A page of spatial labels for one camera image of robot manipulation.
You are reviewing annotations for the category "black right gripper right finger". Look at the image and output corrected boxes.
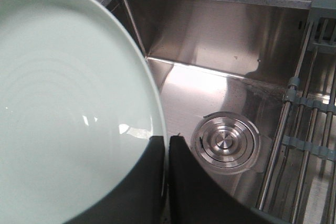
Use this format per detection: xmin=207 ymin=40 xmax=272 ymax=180
xmin=169 ymin=135 xmax=268 ymax=223

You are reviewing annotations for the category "round steel sink drain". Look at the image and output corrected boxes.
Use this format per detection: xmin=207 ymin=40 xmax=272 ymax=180
xmin=190 ymin=111 xmax=271 ymax=175

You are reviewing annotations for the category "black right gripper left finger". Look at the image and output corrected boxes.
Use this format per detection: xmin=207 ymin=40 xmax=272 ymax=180
xmin=68 ymin=136 xmax=166 ymax=223

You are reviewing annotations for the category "mint green round plate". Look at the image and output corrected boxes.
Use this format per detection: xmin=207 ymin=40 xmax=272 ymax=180
xmin=1 ymin=0 xmax=167 ymax=223

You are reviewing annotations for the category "stainless steel sink basin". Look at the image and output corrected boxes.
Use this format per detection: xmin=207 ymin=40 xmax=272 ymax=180
xmin=102 ymin=0 xmax=310 ymax=216

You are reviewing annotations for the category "teal steel dish rack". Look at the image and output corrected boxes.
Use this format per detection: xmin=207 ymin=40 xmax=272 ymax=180
xmin=252 ymin=0 xmax=335 ymax=223

